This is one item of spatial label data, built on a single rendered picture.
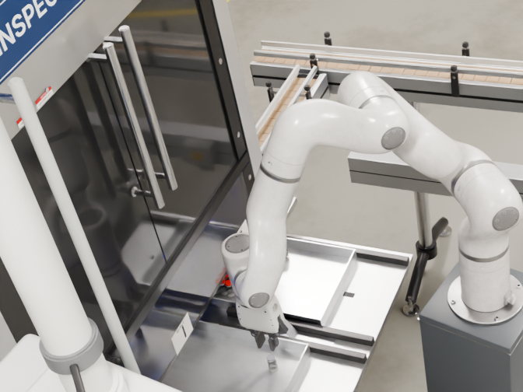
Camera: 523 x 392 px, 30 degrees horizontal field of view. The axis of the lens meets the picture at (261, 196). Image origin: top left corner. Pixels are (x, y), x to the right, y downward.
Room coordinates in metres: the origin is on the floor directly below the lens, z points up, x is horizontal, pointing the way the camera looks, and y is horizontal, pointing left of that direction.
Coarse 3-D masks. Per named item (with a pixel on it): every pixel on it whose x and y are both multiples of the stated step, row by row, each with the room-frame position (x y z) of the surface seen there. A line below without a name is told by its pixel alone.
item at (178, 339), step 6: (186, 318) 1.65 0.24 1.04; (180, 324) 1.63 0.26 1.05; (186, 324) 1.65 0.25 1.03; (180, 330) 1.62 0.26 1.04; (186, 330) 1.64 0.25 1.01; (192, 330) 1.66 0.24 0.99; (174, 336) 1.60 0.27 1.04; (180, 336) 1.62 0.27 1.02; (174, 342) 1.60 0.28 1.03; (180, 342) 1.61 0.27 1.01; (180, 348) 1.61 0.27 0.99
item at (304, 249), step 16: (288, 240) 1.99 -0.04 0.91; (304, 240) 1.96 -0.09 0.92; (304, 256) 1.94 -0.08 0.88; (320, 256) 1.93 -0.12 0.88; (336, 256) 1.91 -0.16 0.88; (352, 256) 1.86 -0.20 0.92; (288, 272) 1.89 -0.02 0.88; (304, 272) 1.88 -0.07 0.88; (320, 272) 1.86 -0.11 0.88; (336, 272) 1.85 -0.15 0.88; (288, 288) 1.83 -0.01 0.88; (304, 288) 1.82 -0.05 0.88; (320, 288) 1.81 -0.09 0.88; (336, 288) 1.76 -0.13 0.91; (224, 304) 1.81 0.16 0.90; (288, 304) 1.78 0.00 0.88; (304, 304) 1.76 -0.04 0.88; (320, 304) 1.75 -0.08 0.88; (304, 320) 1.69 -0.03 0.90; (320, 320) 1.67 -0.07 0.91
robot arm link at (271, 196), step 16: (256, 176) 1.60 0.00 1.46; (272, 176) 1.56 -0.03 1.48; (256, 192) 1.57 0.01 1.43; (272, 192) 1.55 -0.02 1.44; (288, 192) 1.55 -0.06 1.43; (256, 208) 1.56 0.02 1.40; (272, 208) 1.55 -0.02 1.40; (288, 208) 1.57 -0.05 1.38; (256, 224) 1.54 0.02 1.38; (272, 224) 1.54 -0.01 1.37; (256, 240) 1.51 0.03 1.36; (272, 240) 1.52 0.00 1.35; (256, 256) 1.49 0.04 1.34; (272, 256) 1.49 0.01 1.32; (256, 272) 1.47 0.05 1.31; (272, 272) 1.48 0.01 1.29; (240, 288) 1.49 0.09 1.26; (256, 288) 1.47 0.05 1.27; (272, 288) 1.47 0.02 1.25; (256, 304) 1.46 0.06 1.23
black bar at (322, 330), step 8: (232, 312) 1.78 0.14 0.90; (288, 320) 1.70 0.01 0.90; (296, 320) 1.70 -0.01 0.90; (296, 328) 1.68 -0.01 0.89; (304, 328) 1.67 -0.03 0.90; (312, 328) 1.66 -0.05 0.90; (320, 328) 1.65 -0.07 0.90; (328, 328) 1.65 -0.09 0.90; (328, 336) 1.63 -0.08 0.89; (336, 336) 1.62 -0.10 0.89; (344, 336) 1.61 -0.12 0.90; (352, 336) 1.60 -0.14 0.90; (360, 336) 1.60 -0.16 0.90; (368, 336) 1.59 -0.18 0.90; (360, 344) 1.59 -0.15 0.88; (368, 344) 1.58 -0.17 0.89
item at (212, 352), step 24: (192, 336) 1.74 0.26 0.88; (216, 336) 1.72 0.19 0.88; (240, 336) 1.70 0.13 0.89; (192, 360) 1.66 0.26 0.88; (216, 360) 1.64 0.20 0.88; (240, 360) 1.63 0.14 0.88; (264, 360) 1.61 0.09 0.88; (288, 360) 1.59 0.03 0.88; (168, 384) 1.60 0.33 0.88; (192, 384) 1.59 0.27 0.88; (216, 384) 1.57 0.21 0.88; (240, 384) 1.55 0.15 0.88; (264, 384) 1.53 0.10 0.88; (288, 384) 1.49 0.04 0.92
